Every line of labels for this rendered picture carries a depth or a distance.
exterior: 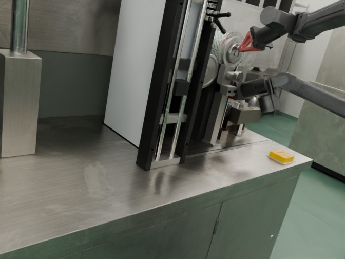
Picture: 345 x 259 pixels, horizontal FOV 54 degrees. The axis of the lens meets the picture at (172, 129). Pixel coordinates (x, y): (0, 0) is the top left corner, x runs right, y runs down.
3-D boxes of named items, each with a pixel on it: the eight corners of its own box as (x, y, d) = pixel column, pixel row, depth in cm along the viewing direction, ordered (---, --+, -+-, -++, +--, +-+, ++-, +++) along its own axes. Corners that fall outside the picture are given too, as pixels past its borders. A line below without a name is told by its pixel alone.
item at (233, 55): (228, 64, 123) (231, 43, 120) (224, 62, 125) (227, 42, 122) (241, 62, 128) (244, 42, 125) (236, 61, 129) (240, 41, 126)
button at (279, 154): (283, 164, 127) (285, 158, 127) (268, 155, 132) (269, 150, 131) (292, 161, 132) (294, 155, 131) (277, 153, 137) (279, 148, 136)
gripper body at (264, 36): (269, 50, 120) (287, 40, 115) (252, 45, 113) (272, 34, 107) (264, 33, 121) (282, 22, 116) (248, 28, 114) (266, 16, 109)
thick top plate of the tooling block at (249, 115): (236, 124, 139) (241, 110, 137) (173, 94, 165) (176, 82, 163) (259, 122, 149) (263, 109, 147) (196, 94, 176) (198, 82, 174)
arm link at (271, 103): (288, 74, 124) (286, 73, 116) (295, 104, 125) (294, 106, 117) (256, 82, 129) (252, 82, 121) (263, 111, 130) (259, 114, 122)
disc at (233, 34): (214, 71, 123) (224, 29, 118) (213, 71, 123) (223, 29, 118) (239, 72, 133) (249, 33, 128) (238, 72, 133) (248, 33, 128)
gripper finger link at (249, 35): (248, 60, 125) (270, 48, 118) (237, 57, 120) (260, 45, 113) (244, 43, 126) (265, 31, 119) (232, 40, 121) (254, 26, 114)
